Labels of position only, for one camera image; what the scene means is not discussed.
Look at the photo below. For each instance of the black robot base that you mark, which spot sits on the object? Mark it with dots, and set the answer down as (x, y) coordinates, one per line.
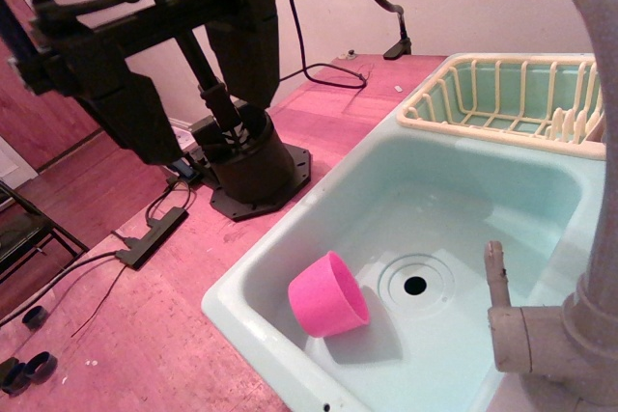
(252, 173)

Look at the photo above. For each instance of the mint green toy sink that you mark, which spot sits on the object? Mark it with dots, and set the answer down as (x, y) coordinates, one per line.
(410, 212)

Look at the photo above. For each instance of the white power strip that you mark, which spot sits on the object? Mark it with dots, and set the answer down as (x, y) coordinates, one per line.
(184, 138)

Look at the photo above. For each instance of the black USB hub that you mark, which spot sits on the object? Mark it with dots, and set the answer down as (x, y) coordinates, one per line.
(140, 250)

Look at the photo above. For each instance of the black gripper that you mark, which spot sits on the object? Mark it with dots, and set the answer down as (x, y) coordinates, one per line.
(243, 34)

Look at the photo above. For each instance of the cream dish rack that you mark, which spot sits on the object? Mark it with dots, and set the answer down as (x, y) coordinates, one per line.
(537, 101)

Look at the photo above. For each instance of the pink plastic cup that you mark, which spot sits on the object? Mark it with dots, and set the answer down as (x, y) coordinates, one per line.
(326, 300)

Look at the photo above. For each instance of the beige toy faucet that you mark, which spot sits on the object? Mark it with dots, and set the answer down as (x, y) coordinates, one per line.
(558, 351)

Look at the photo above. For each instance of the black metal chair frame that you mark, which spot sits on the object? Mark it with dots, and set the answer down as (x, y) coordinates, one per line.
(25, 235)

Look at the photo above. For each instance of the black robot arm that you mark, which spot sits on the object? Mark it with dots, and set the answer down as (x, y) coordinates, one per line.
(43, 70)

